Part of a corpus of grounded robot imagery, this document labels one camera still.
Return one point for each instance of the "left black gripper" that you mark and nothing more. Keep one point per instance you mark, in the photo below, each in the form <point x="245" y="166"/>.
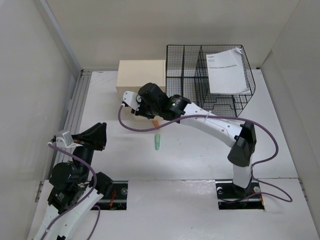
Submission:
<point x="94" y="137"/>

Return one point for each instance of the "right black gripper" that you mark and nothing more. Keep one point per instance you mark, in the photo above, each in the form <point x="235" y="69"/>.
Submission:
<point x="140" y="111"/>

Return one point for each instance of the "orange highlighter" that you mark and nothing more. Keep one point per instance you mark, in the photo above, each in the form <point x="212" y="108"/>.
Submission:
<point x="155" y="123"/>

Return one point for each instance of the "green highlighter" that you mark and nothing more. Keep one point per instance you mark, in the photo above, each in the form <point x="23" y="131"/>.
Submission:
<point x="157" y="141"/>

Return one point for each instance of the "white instruction booklet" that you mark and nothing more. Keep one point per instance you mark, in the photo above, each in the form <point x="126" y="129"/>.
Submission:
<point x="226" y="74"/>

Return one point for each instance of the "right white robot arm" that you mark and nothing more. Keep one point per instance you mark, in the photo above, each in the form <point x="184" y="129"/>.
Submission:
<point x="150" y="101"/>

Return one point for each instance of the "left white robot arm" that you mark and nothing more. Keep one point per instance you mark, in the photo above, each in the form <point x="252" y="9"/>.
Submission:
<point x="76" y="187"/>

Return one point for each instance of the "beige wooden drawer cabinet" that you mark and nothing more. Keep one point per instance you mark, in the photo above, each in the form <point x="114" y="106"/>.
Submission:
<point x="133" y="74"/>

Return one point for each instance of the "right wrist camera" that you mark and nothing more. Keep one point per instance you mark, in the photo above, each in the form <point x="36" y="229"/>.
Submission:
<point x="131" y="99"/>

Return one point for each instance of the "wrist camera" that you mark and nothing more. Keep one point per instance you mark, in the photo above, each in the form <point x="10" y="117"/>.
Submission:
<point x="131" y="99"/>
<point x="64" y="139"/>

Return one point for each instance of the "aluminium rail left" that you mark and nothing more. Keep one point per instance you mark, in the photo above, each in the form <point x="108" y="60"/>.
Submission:
<point x="74" y="104"/>

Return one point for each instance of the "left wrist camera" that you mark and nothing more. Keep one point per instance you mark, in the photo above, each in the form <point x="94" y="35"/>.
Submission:
<point x="64" y="139"/>

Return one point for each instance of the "black wire mesh organizer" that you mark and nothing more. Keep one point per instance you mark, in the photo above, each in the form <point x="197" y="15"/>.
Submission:
<point x="187" y="75"/>

